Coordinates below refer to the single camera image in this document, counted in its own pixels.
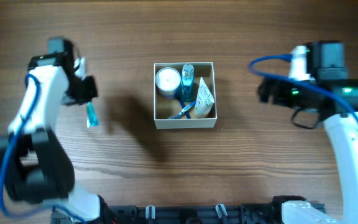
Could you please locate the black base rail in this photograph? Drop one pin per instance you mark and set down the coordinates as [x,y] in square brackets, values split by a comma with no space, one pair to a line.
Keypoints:
[246,213]

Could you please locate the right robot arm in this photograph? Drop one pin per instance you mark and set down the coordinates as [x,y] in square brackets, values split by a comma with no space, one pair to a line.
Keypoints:
[318,82]

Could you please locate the white cardboard box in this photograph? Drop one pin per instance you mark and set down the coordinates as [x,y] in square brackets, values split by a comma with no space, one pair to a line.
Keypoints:
[164,107]

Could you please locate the blue mouthwash bottle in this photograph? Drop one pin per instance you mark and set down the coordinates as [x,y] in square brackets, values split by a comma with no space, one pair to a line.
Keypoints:
[187,81]

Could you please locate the blue white toothbrush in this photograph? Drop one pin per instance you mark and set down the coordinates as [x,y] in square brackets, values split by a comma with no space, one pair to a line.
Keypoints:
[173,117]

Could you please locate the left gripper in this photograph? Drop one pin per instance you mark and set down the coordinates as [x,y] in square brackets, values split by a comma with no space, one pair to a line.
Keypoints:
[86,90]

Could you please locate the white round jar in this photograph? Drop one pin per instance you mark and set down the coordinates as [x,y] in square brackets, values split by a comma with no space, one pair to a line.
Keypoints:
[168,81]

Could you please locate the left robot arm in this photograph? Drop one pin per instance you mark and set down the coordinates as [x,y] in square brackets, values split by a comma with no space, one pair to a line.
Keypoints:
[35,172]

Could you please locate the white lotion tube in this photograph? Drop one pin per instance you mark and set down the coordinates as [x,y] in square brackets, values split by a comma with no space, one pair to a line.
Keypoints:
[204,100]

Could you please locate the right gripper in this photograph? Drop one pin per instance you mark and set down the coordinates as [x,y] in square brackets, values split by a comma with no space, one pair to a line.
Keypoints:
[265,94]

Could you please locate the blue disposable razor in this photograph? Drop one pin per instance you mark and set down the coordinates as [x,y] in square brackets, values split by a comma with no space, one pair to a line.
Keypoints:
[185,109]

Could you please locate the teal toothpaste tube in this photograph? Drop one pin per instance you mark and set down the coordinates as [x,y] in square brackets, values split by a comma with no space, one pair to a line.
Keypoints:
[92,119]

